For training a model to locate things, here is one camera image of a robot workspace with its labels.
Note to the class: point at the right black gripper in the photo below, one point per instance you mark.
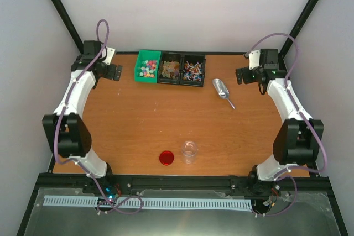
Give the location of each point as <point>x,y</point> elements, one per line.
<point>246,78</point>

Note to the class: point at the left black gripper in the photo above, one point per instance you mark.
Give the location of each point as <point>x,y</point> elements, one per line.
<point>110,75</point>

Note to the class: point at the silver metal scoop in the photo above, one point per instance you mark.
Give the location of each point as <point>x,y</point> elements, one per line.
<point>222,91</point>

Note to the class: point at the green plastic candy bin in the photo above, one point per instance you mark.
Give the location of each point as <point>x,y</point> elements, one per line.
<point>146,67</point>

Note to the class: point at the black bin with lollipops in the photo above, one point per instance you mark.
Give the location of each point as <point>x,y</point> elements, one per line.
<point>193,70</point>

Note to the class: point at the black bin with popsicle candies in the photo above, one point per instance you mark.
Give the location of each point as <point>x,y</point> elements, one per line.
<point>169,69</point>

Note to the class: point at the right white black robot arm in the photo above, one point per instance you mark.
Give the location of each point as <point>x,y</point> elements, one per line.
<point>297,142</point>

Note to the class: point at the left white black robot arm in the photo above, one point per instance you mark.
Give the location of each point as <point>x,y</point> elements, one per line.
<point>67,135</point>

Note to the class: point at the clear plastic jar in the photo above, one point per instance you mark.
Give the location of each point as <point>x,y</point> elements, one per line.
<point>189,152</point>

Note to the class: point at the red jar lid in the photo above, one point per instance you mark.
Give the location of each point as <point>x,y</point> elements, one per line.
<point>166,157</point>

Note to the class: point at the metal sheet panel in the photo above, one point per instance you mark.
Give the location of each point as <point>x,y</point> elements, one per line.
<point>304,213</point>

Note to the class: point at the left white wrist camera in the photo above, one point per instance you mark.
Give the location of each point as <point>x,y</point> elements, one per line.
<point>110,53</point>

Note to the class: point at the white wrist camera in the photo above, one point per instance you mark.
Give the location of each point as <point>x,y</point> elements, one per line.
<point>110,53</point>
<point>254,58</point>

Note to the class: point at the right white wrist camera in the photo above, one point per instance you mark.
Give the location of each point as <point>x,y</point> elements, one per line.
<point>254,58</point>

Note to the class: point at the black aluminium frame rail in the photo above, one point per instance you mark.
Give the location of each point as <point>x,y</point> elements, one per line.
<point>229,185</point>

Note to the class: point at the light blue slotted cable duct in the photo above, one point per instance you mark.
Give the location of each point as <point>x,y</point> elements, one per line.
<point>150,203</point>

